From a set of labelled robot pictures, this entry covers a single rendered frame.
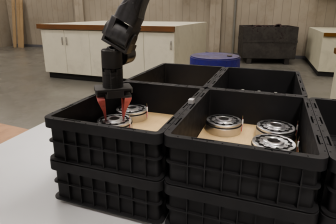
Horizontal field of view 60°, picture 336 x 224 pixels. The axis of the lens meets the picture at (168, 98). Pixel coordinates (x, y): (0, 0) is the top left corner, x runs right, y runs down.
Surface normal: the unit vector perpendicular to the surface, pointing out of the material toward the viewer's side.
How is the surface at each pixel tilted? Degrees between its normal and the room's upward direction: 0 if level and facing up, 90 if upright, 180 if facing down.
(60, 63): 90
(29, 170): 0
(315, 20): 90
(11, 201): 0
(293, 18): 90
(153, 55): 90
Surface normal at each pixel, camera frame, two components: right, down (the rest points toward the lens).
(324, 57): -0.32, 0.27
